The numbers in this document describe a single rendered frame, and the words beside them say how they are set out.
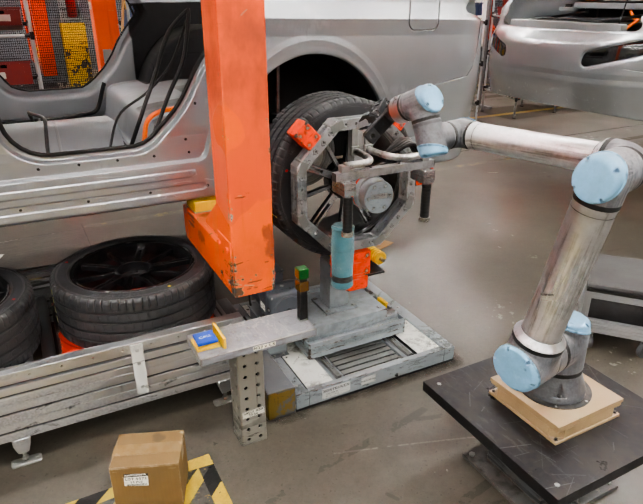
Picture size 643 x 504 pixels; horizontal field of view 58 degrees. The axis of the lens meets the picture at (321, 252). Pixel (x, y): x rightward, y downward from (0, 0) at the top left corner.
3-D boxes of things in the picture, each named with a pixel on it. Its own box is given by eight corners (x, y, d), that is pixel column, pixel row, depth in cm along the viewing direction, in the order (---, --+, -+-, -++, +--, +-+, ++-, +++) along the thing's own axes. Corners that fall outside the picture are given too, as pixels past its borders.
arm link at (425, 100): (427, 115, 175) (419, 82, 174) (400, 125, 186) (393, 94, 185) (449, 111, 180) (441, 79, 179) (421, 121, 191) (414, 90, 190)
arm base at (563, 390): (597, 392, 189) (603, 366, 185) (560, 413, 179) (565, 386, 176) (548, 364, 204) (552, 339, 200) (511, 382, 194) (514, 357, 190)
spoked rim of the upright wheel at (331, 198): (387, 176, 274) (341, 85, 246) (417, 190, 255) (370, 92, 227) (305, 243, 266) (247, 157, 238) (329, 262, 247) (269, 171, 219)
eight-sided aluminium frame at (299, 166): (403, 233, 258) (411, 108, 236) (412, 238, 252) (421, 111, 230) (291, 256, 235) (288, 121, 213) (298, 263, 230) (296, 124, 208)
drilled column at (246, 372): (257, 422, 230) (252, 331, 213) (267, 438, 222) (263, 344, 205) (233, 430, 226) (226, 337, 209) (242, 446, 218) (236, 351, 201)
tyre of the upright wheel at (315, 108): (406, 179, 280) (347, 58, 242) (436, 192, 260) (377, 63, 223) (300, 265, 269) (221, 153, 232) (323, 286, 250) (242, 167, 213)
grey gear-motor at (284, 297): (272, 311, 294) (269, 247, 280) (308, 353, 260) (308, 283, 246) (238, 319, 287) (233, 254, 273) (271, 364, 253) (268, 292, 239)
